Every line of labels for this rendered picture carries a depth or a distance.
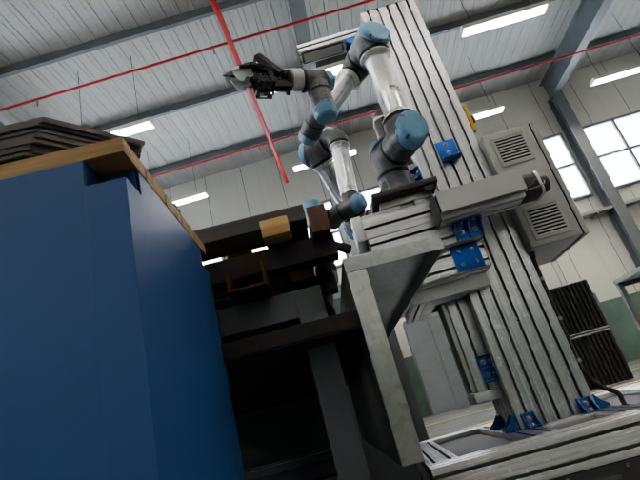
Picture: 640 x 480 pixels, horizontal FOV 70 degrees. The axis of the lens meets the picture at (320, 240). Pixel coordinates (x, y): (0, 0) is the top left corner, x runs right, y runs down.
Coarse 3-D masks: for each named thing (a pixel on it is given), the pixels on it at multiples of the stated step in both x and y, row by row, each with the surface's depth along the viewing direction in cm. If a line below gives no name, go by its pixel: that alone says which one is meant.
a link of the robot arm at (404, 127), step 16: (368, 32) 163; (384, 32) 166; (352, 48) 171; (368, 48) 164; (384, 48) 164; (352, 64) 174; (368, 64) 165; (384, 64) 162; (384, 80) 160; (384, 96) 158; (400, 96) 157; (384, 112) 159; (400, 112) 153; (416, 112) 152; (384, 128) 157; (400, 128) 148; (416, 128) 150; (384, 144) 158; (400, 144) 151; (416, 144) 151; (400, 160) 158
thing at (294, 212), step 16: (288, 208) 103; (224, 224) 102; (240, 224) 102; (256, 224) 102; (304, 224) 104; (208, 240) 101; (224, 240) 102; (240, 240) 104; (256, 240) 106; (208, 256) 107; (224, 256) 110
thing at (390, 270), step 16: (416, 240) 91; (432, 240) 91; (352, 256) 91; (368, 256) 90; (384, 256) 90; (400, 256) 90; (416, 256) 101; (432, 256) 99; (368, 272) 103; (384, 272) 107; (400, 272) 110; (416, 272) 114; (384, 288) 120; (400, 288) 125; (416, 288) 120; (384, 304) 139; (400, 304) 146; (384, 320) 165
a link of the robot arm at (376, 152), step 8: (384, 136) 164; (376, 144) 164; (376, 152) 163; (384, 152) 159; (376, 160) 164; (384, 160) 160; (392, 160) 158; (408, 160) 161; (376, 168) 164; (384, 168) 161; (408, 168) 163; (376, 176) 165
